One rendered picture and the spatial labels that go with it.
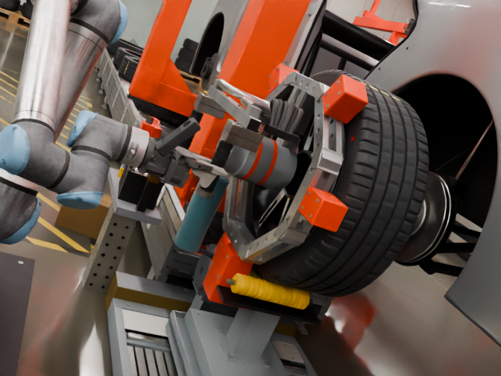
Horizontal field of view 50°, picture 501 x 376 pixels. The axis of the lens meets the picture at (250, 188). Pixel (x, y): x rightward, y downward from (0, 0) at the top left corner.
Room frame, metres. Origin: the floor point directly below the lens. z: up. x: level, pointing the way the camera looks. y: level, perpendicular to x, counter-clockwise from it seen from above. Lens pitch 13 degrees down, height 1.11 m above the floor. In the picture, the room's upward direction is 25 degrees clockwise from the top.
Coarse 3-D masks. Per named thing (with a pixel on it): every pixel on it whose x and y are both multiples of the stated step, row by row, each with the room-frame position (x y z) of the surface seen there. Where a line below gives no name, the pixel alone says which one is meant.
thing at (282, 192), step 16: (304, 144) 1.84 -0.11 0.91; (304, 160) 1.65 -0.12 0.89; (336, 176) 1.37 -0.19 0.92; (256, 192) 1.75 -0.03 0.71; (272, 192) 1.79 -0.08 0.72; (288, 192) 1.60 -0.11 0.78; (256, 208) 1.72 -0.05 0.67; (272, 208) 1.63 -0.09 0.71; (288, 208) 1.56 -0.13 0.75; (256, 224) 1.67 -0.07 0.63; (272, 224) 1.71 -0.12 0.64
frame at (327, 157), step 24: (288, 96) 1.72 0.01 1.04; (264, 120) 1.77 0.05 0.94; (336, 120) 1.40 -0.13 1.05; (336, 144) 1.35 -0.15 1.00; (312, 168) 1.31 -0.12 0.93; (336, 168) 1.32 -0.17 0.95; (240, 192) 1.74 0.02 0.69; (240, 216) 1.66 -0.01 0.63; (288, 216) 1.32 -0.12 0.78; (240, 240) 1.50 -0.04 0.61; (264, 240) 1.38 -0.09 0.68; (288, 240) 1.32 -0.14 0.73
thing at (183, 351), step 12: (180, 312) 1.79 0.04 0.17; (168, 324) 1.77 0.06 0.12; (180, 324) 1.75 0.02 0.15; (168, 336) 1.72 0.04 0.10; (180, 336) 1.64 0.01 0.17; (180, 348) 1.60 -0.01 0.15; (192, 348) 1.64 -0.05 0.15; (180, 360) 1.57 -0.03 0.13; (192, 360) 1.57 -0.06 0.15; (180, 372) 1.53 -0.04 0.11; (192, 372) 1.47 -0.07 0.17
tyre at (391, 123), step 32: (384, 96) 1.52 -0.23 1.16; (352, 128) 1.39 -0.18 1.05; (384, 128) 1.39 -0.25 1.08; (416, 128) 1.48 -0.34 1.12; (352, 160) 1.33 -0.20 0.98; (384, 160) 1.35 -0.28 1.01; (416, 160) 1.42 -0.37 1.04; (352, 192) 1.29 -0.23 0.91; (384, 192) 1.34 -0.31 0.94; (416, 192) 1.38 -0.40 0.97; (352, 224) 1.30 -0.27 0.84; (384, 224) 1.33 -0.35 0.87; (288, 256) 1.40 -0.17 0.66; (320, 256) 1.31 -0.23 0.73; (352, 256) 1.34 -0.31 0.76; (384, 256) 1.36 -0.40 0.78; (320, 288) 1.43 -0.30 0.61; (352, 288) 1.42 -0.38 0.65
